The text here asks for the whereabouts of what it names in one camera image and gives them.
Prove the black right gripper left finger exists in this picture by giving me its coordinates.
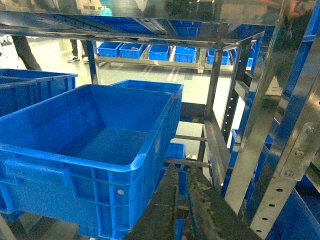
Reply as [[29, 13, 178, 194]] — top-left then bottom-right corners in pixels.
[[125, 164, 179, 240]]

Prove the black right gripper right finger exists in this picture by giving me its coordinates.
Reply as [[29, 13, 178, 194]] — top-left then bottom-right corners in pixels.
[[187, 167, 260, 240]]

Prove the blue crate upper right shelf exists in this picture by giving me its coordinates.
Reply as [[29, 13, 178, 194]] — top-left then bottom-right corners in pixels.
[[0, 80, 183, 240]]

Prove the blue crate shelf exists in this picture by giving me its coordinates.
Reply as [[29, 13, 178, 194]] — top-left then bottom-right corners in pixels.
[[0, 68, 78, 117], [0, 80, 183, 240]]

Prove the blue crate upper left shelf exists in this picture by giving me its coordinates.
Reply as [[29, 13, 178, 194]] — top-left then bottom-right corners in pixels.
[[0, 68, 78, 117]]

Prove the steel flow rack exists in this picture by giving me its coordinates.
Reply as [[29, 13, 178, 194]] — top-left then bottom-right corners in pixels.
[[0, 0, 320, 240]]

